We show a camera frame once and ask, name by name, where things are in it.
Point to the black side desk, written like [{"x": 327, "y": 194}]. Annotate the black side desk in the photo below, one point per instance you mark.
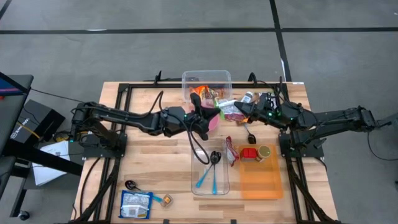
[{"x": 12, "y": 109}]

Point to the black equipment box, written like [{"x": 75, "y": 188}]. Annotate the black equipment box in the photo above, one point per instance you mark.
[{"x": 37, "y": 119}]

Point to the glass saffron spice jar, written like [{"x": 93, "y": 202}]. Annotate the glass saffron spice jar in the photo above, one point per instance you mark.
[{"x": 247, "y": 97}]

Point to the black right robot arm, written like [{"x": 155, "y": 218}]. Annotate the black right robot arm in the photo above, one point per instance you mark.
[{"x": 335, "y": 119}]

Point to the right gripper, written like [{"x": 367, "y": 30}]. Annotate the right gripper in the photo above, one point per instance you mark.
[{"x": 276, "y": 112}]

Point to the clear plastic bin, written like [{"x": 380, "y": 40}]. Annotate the clear plastic bin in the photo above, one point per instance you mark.
[
  {"x": 199, "y": 149},
  {"x": 217, "y": 77}
]

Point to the white paper sheet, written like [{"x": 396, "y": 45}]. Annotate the white paper sheet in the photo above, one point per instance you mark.
[{"x": 49, "y": 174}]

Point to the gray floor object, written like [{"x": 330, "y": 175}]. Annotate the gray floor object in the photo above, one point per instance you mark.
[{"x": 388, "y": 121}]

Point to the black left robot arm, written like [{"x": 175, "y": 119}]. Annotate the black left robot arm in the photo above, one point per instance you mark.
[{"x": 124, "y": 116}]

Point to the small orange wrapped cube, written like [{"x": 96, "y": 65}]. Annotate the small orange wrapped cube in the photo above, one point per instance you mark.
[{"x": 167, "y": 200}]

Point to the red-lidded small box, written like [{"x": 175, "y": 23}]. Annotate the red-lidded small box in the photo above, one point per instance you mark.
[{"x": 248, "y": 153}]

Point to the red white food packet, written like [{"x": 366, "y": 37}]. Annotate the red white food packet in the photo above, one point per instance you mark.
[{"x": 231, "y": 152}]

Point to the tilted blue-lit screen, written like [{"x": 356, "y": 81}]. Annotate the tilted blue-lit screen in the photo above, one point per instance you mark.
[{"x": 9, "y": 88}]

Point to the black caster wheel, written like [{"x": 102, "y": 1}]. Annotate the black caster wheel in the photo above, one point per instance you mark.
[{"x": 24, "y": 215}]

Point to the orange Maruchan ramen packet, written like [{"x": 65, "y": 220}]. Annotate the orange Maruchan ramen packet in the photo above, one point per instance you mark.
[{"x": 199, "y": 90}]

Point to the orange translucent tray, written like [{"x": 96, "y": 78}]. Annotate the orange translucent tray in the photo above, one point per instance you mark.
[{"x": 261, "y": 180}]

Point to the blue white food pouch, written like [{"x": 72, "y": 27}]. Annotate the blue white food pouch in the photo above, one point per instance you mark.
[{"x": 135, "y": 205}]

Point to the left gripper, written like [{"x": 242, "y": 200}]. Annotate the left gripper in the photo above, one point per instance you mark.
[{"x": 183, "y": 121}]

